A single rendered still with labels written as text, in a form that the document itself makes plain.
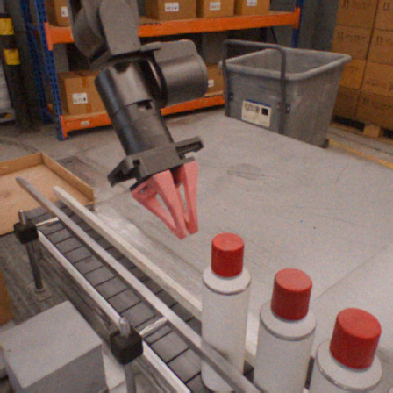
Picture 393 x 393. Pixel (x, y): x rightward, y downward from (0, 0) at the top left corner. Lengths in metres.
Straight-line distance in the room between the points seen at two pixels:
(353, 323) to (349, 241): 0.57
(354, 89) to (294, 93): 1.51
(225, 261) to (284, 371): 0.11
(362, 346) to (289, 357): 0.08
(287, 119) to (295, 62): 0.82
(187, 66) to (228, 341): 0.32
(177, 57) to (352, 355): 0.36
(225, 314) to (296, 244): 0.46
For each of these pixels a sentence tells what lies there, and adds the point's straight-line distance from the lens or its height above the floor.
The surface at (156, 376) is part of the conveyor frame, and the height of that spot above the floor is 0.86.
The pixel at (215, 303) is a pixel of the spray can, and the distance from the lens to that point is 0.44.
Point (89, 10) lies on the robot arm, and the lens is 0.47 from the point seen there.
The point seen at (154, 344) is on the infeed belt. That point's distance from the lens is 0.59.
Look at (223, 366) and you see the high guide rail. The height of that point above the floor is 0.96.
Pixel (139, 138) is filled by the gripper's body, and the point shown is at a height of 1.16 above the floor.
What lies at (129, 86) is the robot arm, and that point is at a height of 1.21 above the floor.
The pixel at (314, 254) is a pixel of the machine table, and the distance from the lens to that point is 0.85.
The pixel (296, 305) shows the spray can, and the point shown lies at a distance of 0.38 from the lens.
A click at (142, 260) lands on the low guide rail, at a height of 0.91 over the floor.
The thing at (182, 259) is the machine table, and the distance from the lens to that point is 0.81.
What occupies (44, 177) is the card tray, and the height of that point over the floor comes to 0.83.
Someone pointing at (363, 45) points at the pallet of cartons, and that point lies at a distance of 3.99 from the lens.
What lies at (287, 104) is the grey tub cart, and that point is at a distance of 2.62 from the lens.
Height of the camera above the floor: 1.32
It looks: 30 degrees down
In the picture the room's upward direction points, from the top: straight up
